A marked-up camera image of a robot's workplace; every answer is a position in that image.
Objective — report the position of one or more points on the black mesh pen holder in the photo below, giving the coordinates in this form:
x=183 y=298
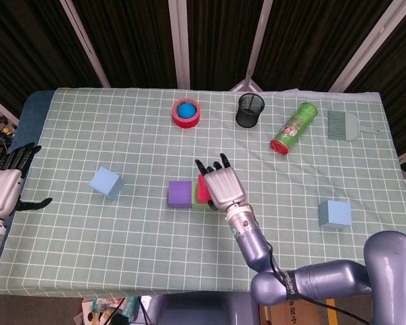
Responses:
x=248 y=118

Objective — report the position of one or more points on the red tape roll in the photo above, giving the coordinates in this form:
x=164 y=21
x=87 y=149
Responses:
x=186 y=123

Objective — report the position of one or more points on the blue ball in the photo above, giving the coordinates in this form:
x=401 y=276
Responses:
x=186 y=111

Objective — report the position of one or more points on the brown cardboard box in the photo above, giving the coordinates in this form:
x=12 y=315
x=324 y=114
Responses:
x=291 y=315

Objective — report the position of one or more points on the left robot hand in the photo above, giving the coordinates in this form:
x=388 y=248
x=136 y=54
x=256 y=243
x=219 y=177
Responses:
x=3 y=193

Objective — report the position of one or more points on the pink foam cube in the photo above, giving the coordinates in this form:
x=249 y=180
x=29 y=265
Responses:
x=203 y=193

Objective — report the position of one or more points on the purple foam cube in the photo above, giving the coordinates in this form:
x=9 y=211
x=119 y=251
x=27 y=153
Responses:
x=180 y=194

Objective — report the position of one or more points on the light blue foam cube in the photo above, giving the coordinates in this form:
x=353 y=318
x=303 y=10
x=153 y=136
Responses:
x=105 y=183
x=335 y=213

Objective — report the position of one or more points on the colourful printed bag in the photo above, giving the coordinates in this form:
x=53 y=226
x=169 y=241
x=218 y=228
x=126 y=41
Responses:
x=101 y=309

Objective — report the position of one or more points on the green foam cube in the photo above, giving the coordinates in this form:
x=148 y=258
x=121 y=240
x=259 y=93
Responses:
x=199 y=206

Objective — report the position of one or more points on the green checkered tablecloth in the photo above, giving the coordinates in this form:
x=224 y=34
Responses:
x=122 y=243

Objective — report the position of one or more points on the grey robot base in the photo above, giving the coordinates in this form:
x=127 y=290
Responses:
x=203 y=309

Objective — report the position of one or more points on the green chips can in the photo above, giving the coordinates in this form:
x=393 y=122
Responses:
x=296 y=127

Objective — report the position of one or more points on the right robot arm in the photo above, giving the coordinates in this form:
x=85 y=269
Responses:
x=253 y=250

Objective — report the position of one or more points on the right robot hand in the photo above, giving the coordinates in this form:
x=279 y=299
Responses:
x=225 y=188

